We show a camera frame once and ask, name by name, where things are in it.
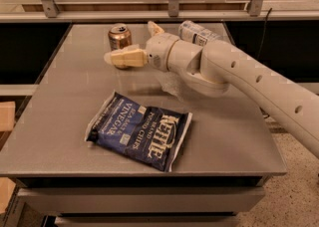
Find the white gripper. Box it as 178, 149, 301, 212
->
104, 21, 179, 72

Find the orange soda can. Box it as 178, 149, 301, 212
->
108, 23, 134, 71

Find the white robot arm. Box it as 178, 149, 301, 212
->
104, 21, 319, 157

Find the clear plastic water bottle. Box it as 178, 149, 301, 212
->
178, 20, 221, 46

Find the blue Kettle chips bag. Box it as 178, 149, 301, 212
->
85, 92, 192, 172

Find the cardboard box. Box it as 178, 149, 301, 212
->
0, 102, 16, 131

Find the grey table drawer front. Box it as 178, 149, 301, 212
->
18, 187, 265, 215

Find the black cable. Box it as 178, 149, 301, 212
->
255, 7, 273, 63

